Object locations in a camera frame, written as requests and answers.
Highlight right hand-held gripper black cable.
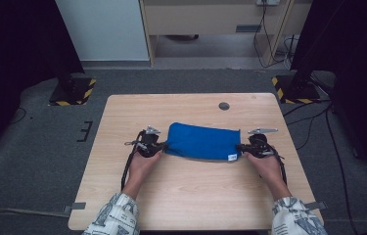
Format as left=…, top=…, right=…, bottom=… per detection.
left=262, top=146, right=289, bottom=186

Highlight black power cable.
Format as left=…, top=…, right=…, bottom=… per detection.
left=252, top=2, right=291, bottom=70

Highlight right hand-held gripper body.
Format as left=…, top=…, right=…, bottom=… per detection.
left=247, top=127, right=280, bottom=160

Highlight dark curtain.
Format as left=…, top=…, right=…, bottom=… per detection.
left=290, top=0, right=367, bottom=187
left=0, top=0, right=86, bottom=165

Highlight black floor cables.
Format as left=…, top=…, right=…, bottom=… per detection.
left=282, top=99, right=333, bottom=151

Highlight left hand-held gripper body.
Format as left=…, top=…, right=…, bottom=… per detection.
left=124, top=125, right=163, bottom=159

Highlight white power strip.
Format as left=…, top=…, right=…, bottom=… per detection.
left=255, top=0, right=281, bottom=7

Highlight white panel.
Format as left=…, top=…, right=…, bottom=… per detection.
left=55, top=0, right=151, bottom=63

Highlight left hand-held gripper black cable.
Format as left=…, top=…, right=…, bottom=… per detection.
left=120, top=129, right=147, bottom=192

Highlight person's left hand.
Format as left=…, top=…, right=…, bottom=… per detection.
left=127, top=150, right=163, bottom=192

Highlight light wooden cabinet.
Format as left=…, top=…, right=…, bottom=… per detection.
left=138, top=0, right=313, bottom=69

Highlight person's right hand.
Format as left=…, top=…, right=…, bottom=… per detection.
left=245, top=151, right=287, bottom=194

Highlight grey floor cable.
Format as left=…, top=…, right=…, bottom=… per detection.
left=0, top=208, right=71, bottom=218

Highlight black striped stand base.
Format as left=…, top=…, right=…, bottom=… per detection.
left=271, top=72, right=323, bottom=105
left=48, top=73, right=98, bottom=107

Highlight thin black floor cable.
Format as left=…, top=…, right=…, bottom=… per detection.
left=7, top=107, right=28, bottom=126

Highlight long black floor cable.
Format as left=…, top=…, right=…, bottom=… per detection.
left=325, top=107, right=359, bottom=235

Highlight blue cloth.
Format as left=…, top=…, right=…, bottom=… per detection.
left=164, top=121, right=242, bottom=163

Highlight hand-held gripper black cable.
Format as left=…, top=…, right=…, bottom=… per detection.
left=120, top=129, right=147, bottom=192
left=262, top=146, right=289, bottom=186

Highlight grey tape strip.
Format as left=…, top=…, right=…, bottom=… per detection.
left=304, top=201, right=329, bottom=212
left=63, top=202, right=87, bottom=215

